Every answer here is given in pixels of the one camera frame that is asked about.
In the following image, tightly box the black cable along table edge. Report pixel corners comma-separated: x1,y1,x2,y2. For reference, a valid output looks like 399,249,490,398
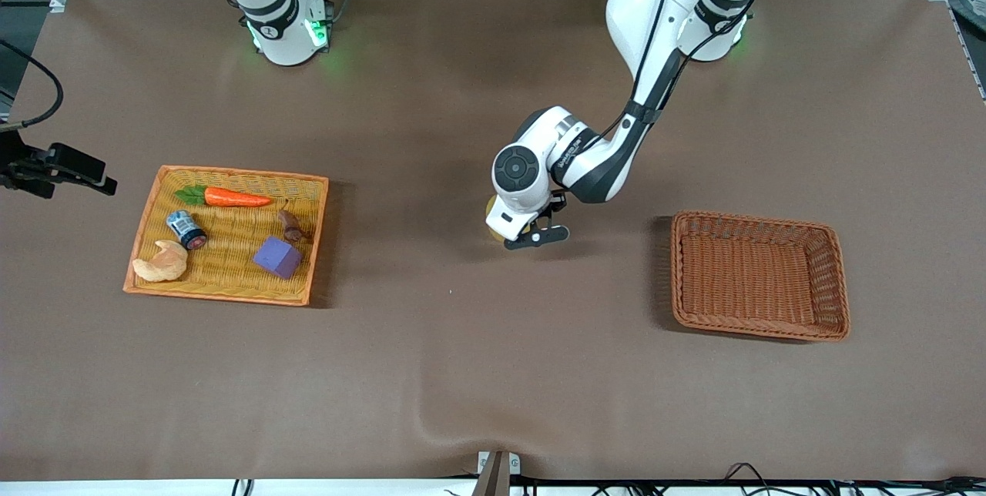
524,462,986,496

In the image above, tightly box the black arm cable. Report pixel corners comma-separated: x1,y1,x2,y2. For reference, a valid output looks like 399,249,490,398
0,40,64,129
597,0,767,154

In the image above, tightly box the orange toy carrot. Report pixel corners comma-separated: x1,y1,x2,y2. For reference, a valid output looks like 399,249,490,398
175,185,274,209

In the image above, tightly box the metal table edge bracket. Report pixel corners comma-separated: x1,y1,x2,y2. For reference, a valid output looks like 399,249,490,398
474,450,522,496

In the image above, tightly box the flat orange wicker tray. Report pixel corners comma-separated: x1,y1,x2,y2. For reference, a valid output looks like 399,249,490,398
123,165,330,307

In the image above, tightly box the small brown toy figure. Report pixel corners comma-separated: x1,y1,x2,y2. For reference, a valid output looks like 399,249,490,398
277,207,307,243

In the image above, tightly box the brown wicker basket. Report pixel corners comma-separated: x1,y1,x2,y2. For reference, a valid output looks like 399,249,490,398
669,210,851,343

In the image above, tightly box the small blue white can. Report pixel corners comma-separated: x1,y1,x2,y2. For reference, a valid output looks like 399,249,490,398
166,209,209,250

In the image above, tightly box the yellow tape roll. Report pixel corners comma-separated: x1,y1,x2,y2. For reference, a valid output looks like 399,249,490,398
484,196,515,243

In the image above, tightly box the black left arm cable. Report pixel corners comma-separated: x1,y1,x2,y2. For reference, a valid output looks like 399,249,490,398
597,0,767,154

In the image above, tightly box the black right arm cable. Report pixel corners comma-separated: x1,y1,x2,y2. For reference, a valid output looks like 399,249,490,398
0,40,64,129

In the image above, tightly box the toy croissant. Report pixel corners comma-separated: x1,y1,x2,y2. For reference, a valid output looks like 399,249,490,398
132,240,189,283

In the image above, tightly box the purple cube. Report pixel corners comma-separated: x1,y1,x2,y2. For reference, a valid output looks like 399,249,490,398
253,236,304,280

